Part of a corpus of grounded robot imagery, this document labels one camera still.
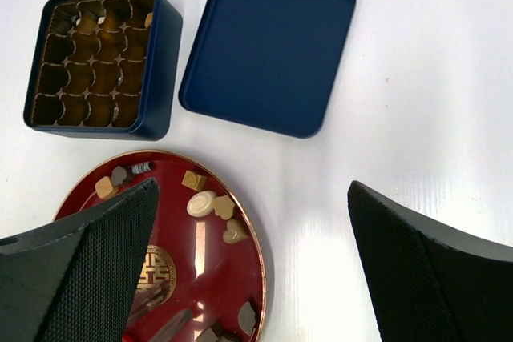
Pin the tan flower chocolate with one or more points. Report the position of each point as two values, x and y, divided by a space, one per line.
224 207

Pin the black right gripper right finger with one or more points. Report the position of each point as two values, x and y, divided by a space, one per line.
429 281

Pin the blue chocolate tin box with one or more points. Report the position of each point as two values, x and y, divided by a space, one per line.
113 80

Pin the dark shell chocolate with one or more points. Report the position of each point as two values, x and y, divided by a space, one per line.
118 176

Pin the metal serving tongs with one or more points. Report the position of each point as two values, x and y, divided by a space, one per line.
171 322

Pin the tan leaf square chocolate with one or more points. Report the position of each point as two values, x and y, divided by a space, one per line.
193 180

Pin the tan ridged chocolate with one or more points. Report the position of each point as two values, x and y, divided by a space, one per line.
148 20

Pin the blue tin lid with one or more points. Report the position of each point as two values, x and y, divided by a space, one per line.
268 64

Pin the red round lacquer tray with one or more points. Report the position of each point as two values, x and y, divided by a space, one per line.
226 282

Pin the light tan square chocolate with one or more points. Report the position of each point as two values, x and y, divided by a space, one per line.
105 189

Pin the tan heart chocolate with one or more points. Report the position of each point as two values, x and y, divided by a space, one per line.
235 232

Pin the white swirl oval chocolate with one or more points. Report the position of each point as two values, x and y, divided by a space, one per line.
201 204

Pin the striped dark chocolate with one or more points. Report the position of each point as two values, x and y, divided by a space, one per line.
141 168

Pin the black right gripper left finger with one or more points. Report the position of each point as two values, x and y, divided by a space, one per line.
75 279

